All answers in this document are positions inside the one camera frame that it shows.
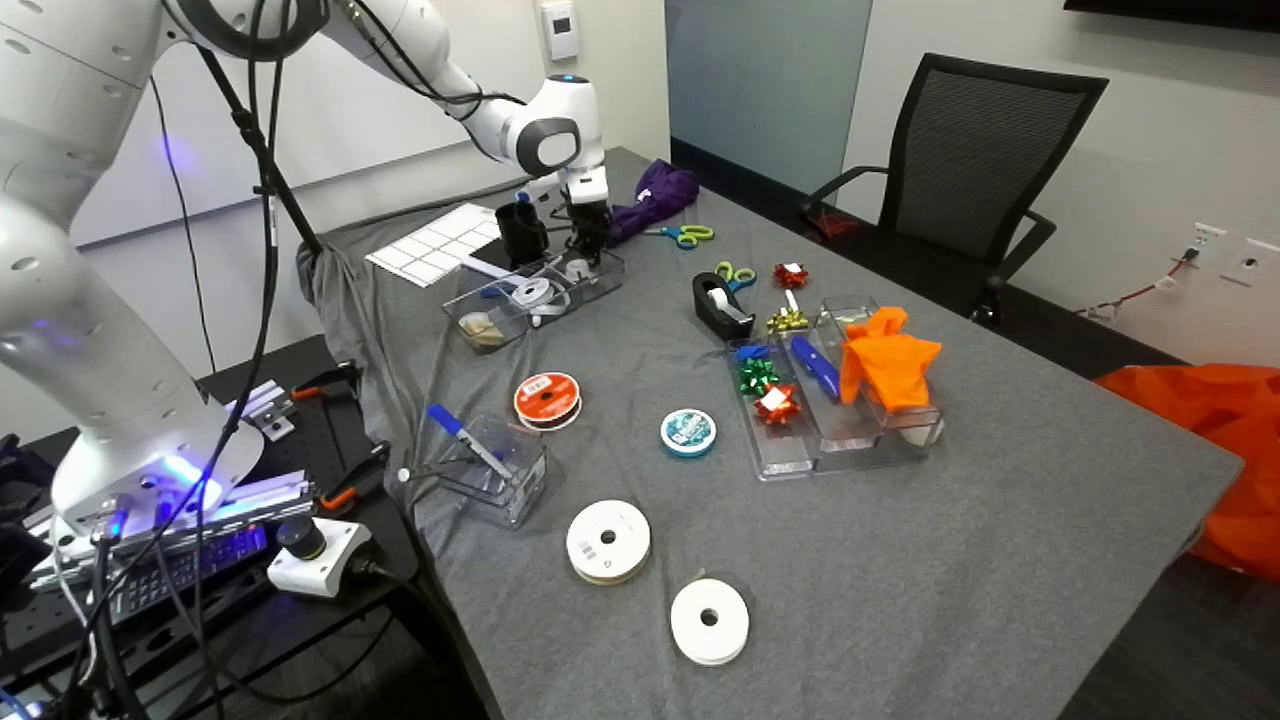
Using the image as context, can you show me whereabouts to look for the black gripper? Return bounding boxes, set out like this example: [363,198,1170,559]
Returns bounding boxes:
[564,197,621,270]

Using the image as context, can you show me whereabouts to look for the clear three-segment plastic case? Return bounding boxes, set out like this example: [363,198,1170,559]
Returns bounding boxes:
[439,244,627,353]

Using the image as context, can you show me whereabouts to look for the clear case with bows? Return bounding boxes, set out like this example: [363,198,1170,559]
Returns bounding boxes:
[728,294,954,486]

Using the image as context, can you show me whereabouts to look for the black cylinder cup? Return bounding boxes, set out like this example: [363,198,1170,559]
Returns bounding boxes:
[493,197,551,270]

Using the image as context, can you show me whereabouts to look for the white ribbon spool with barcode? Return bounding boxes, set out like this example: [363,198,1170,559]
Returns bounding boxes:
[504,270,574,322]

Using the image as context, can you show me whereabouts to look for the purple ribbon bundle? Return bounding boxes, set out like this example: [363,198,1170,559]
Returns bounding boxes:
[607,156,704,244]

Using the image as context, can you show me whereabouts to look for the blue green scissors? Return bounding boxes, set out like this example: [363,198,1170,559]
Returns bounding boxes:
[657,220,716,252]

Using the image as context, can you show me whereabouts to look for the clear tape roll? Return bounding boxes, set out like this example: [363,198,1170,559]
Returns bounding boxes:
[456,310,518,353]

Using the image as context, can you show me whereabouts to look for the black tape dispenser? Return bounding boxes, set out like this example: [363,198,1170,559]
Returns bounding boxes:
[688,268,758,345]

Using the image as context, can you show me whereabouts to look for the teal yellow scissors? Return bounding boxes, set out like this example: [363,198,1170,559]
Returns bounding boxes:
[711,256,761,294]

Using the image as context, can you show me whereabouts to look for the white label sheets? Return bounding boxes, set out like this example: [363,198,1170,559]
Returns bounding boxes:
[363,198,504,292]

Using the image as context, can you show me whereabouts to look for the teal round lid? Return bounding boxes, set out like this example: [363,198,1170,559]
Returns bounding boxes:
[657,402,721,459]

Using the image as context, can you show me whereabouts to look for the blue pen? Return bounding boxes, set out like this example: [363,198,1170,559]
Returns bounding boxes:
[423,398,518,482]

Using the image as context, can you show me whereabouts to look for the small clear plastic box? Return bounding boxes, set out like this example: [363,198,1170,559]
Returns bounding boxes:
[423,413,551,531]

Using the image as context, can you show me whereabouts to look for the plain white ribbon spool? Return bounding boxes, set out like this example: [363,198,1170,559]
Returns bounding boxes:
[670,570,753,672]
[564,495,657,589]

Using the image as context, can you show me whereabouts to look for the orange tissue cloth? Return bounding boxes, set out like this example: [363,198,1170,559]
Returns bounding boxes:
[835,305,946,417]

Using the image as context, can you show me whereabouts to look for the black mesh office chair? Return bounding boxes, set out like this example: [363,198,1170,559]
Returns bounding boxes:
[800,52,1114,322]

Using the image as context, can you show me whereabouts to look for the gray table cloth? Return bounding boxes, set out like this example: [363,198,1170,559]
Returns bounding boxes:
[291,142,1250,720]

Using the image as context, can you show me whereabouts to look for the orange bag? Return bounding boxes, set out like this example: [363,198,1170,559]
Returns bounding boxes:
[1098,360,1280,582]

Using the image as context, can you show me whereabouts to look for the white wall thermostat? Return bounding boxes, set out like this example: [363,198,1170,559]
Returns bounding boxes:
[538,0,588,64]

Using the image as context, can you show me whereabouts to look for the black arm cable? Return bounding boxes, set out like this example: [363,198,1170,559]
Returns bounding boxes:
[164,0,332,445]

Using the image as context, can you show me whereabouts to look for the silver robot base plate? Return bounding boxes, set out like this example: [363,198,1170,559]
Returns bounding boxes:
[25,452,316,591]

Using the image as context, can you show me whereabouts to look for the black wall television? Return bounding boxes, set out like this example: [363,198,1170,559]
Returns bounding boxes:
[1064,0,1280,31]

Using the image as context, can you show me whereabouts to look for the white wall outlet plate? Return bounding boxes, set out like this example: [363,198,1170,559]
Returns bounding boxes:
[1217,235,1280,292]

